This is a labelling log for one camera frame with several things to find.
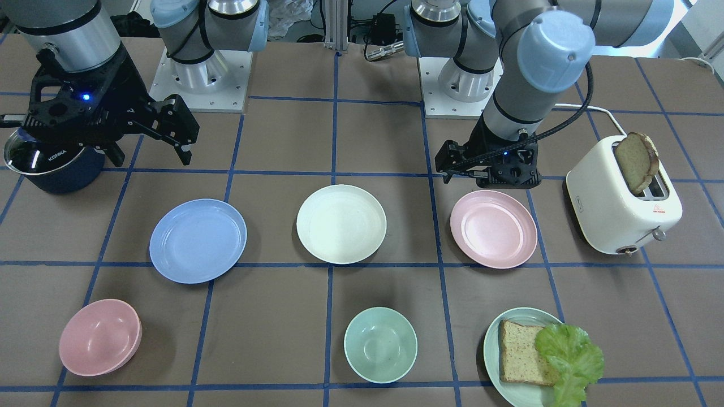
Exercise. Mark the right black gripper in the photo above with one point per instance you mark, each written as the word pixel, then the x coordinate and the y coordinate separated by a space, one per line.
pixel 117 93

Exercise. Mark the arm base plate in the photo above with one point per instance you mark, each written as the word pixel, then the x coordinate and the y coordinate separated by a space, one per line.
pixel 218 84
pixel 450 92

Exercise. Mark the green bowl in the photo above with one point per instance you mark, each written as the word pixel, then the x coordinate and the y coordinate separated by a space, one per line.
pixel 381 345

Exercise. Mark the cream white plate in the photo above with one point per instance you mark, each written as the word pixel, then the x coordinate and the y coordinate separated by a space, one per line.
pixel 341 224

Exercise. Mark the pink plate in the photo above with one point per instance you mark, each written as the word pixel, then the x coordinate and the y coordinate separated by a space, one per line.
pixel 493 229

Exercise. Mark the green lettuce leaf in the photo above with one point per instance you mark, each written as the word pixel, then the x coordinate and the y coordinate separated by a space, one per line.
pixel 578 361

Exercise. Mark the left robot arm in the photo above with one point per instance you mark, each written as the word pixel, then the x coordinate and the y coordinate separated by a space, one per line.
pixel 544 48

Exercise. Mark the bread slice in toaster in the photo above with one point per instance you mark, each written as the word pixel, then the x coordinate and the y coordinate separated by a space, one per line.
pixel 638 161

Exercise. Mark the green plate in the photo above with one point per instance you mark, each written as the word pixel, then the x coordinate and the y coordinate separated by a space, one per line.
pixel 517 394

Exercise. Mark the blue saucepan with lid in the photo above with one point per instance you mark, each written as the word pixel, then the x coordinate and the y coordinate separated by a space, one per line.
pixel 53 168

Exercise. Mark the bread slice on plate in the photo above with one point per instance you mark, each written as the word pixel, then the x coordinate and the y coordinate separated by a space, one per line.
pixel 520 361

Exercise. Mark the blue plate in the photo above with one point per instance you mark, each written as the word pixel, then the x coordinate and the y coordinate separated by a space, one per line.
pixel 198 241

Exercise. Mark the black power adapter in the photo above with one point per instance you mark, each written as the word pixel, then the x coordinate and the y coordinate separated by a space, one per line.
pixel 383 30

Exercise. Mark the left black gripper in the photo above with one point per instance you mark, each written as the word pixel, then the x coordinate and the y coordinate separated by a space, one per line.
pixel 485 137

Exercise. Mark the pink bowl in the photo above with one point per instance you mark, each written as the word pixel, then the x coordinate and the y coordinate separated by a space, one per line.
pixel 100 338

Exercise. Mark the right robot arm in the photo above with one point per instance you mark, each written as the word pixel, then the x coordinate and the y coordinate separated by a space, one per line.
pixel 84 35

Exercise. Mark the white toaster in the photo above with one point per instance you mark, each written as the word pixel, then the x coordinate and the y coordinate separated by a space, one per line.
pixel 611 218

